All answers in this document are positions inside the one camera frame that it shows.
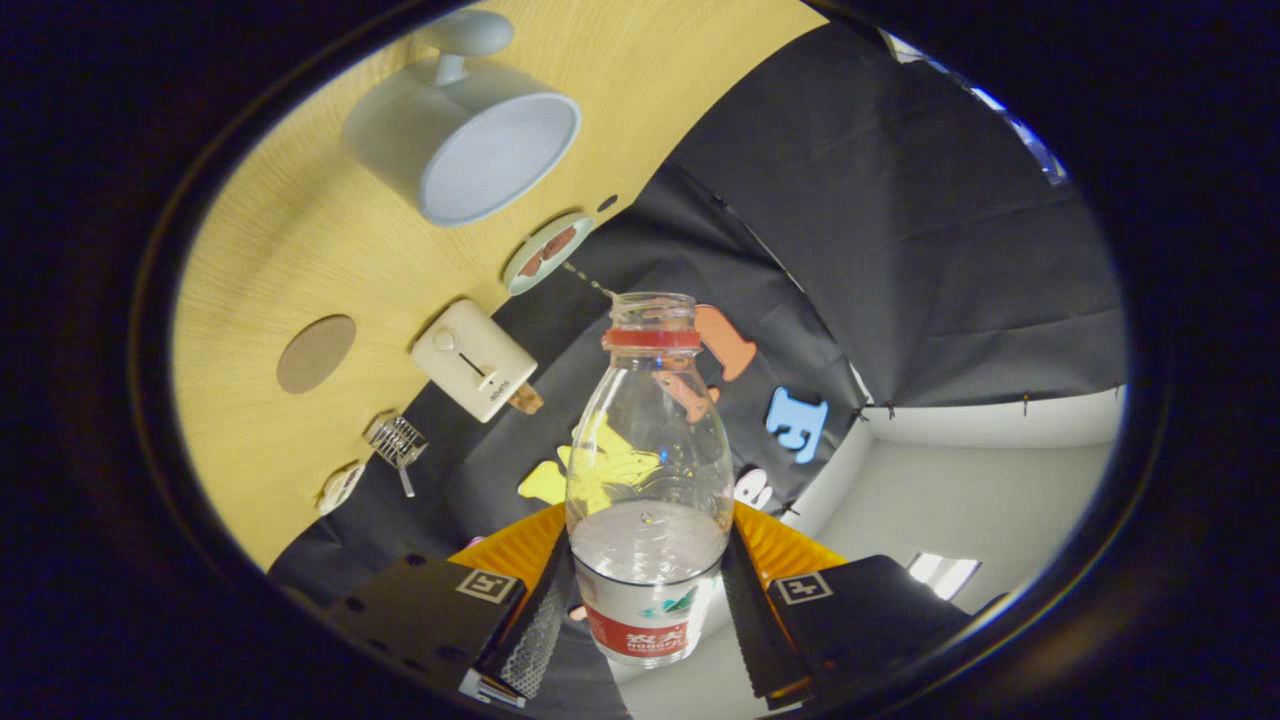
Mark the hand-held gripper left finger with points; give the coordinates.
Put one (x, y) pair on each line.
(540, 625)

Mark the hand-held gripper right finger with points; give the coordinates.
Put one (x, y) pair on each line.
(755, 625)

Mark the clear plastic juice bottle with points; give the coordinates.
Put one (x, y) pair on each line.
(650, 570)

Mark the round brown coaster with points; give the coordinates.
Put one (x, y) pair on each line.
(316, 354)

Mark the white cup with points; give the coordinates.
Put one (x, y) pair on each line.
(400, 130)

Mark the long ceiling light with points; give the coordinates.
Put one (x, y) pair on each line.
(943, 575)

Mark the brown toast slice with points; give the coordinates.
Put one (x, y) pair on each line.
(527, 400)

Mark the white divided dish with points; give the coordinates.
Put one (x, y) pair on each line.
(340, 488)

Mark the white toaster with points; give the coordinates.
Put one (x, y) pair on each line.
(470, 355)

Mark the pale green plate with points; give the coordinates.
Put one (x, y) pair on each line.
(520, 280)

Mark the brown bread slice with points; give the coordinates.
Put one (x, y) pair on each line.
(532, 264)
(559, 241)

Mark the wooden table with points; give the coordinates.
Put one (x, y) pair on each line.
(250, 250)

